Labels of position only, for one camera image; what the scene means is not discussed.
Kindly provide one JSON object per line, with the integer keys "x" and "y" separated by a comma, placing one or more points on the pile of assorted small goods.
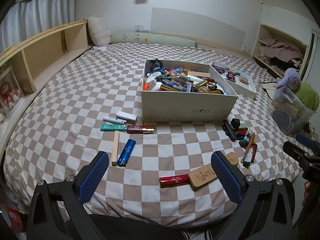
{"x": 175, "y": 82}

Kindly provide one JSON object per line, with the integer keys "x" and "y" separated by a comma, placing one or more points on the blue lighter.
{"x": 126, "y": 152}

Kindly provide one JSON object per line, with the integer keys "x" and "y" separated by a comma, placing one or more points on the white wall socket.
{"x": 142, "y": 28}

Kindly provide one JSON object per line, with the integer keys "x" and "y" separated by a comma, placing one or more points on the dark clothes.
{"x": 285, "y": 62}

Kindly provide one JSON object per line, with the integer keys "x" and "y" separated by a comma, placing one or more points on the fluffy white pillow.
{"x": 98, "y": 30}

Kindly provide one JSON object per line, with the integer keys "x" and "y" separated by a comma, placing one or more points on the large carved wooden tag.
{"x": 201, "y": 176}

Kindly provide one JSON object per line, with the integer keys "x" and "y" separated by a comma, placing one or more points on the grey curtain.
{"x": 37, "y": 12}

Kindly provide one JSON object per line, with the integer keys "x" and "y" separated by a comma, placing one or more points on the white bag with black trim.
{"x": 268, "y": 85}

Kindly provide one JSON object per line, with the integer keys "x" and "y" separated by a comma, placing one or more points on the red packet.
{"x": 15, "y": 217}

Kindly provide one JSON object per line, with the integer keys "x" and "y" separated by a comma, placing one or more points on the red lighter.
{"x": 173, "y": 180}

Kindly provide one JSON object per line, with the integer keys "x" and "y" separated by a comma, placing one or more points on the clear plastic bin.
{"x": 287, "y": 110}

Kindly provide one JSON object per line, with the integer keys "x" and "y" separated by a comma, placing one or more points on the long pale green pillow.
{"x": 162, "y": 40}

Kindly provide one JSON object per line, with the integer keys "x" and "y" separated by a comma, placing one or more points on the wooden bedside shelf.
{"x": 45, "y": 52}

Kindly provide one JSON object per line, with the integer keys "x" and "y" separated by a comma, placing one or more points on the cluster of assorted lighters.
{"x": 228, "y": 131}

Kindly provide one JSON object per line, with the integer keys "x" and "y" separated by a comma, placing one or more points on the white door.
{"x": 313, "y": 55}

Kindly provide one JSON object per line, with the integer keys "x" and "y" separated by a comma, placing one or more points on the person's right hand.
{"x": 306, "y": 192}

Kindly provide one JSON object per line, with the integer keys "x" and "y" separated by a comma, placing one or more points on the white paper scrap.
{"x": 99, "y": 48}

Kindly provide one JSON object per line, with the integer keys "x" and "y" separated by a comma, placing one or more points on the large white cardboard box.
{"x": 187, "y": 107}

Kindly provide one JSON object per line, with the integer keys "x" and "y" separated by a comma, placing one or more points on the square wooden stick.
{"x": 115, "y": 150}

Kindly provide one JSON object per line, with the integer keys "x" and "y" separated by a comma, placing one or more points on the small carved wooden tag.
{"x": 231, "y": 158}

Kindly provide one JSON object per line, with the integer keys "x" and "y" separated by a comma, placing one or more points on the maroon gold lighter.
{"x": 137, "y": 129}

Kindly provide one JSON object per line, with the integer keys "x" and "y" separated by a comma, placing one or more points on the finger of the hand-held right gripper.
{"x": 306, "y": 140}
{"x": 293, "y": 149}

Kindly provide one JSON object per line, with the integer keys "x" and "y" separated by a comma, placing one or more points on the heap of mixed trinkets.
{"x": 231, "y": 76}

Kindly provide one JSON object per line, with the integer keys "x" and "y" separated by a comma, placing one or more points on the white lighter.
{"x": 111, "y": 120}

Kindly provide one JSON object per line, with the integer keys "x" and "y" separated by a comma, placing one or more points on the black cube box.
{"x": 235, "y": 123}

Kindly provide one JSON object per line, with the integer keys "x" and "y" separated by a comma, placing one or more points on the thin white stick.
{"x": 263, "y": 128}

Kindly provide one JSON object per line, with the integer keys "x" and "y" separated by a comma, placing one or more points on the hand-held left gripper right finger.
{"x": 226, "y": 177}

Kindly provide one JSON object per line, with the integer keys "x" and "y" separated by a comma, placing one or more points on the green plush toy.
{"x": 308, "y": 95}

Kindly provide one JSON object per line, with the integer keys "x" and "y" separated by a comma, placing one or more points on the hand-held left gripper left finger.
{"x": 91, "y": 177}

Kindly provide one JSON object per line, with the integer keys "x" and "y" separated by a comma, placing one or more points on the pink clothes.
{"x": 280, "y": 50}

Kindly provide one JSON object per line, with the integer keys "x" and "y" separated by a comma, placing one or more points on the small white carton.
{"x": 126, "y": 116}

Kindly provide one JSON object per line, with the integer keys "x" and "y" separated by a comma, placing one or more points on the open wooden closet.
{"x": 265, "y": 33}

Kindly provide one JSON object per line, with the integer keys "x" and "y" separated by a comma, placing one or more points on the shallow white cardboard tray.
{"x": 247, "y": 92}

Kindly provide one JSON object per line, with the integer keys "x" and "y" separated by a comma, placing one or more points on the clear photo frame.
{"x": 10, "y": 92}

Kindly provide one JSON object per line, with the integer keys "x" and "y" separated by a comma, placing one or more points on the teal lighter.
{"x": 112, "y": 127}

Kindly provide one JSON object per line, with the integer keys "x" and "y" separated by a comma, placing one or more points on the checkered bed sheet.
{"x": 75, "y": 92}

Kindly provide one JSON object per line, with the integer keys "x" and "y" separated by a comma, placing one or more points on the purple plush toy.
{"x": 291, "y": 78}

